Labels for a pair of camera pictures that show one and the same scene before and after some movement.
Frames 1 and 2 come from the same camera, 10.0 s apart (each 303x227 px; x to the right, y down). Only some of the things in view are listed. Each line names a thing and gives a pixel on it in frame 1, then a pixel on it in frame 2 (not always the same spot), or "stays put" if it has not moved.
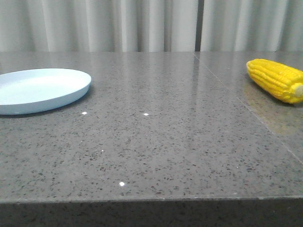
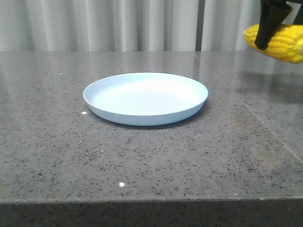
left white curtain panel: x=98 y=26 stays put
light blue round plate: x=28 y=91 → x=146 y=99
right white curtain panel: x=253 y=25 stays put
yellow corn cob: x=283 y=82 → x=286 y=45
